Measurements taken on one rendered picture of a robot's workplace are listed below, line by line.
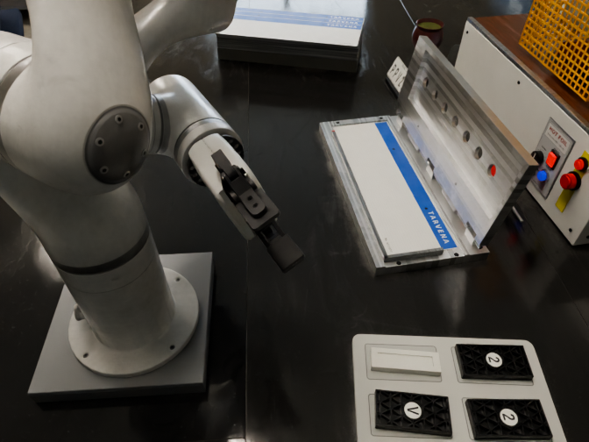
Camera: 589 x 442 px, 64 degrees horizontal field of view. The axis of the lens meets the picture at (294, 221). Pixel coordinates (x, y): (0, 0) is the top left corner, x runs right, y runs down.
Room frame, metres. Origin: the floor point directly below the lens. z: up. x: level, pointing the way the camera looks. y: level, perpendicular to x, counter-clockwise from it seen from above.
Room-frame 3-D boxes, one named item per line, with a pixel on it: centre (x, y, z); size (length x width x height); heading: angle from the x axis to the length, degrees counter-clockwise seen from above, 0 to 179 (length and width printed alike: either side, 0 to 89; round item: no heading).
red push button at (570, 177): (0.63, -0.48, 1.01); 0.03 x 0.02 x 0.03; 10
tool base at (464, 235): (0.74, -0.20, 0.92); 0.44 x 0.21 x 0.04; 10
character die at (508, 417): (0.25, -0.28, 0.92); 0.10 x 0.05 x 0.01; 90
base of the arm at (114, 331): (0.40, 0.24, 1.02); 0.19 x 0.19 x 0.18
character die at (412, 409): (0.26, -0.16, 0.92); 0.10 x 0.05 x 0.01; 84
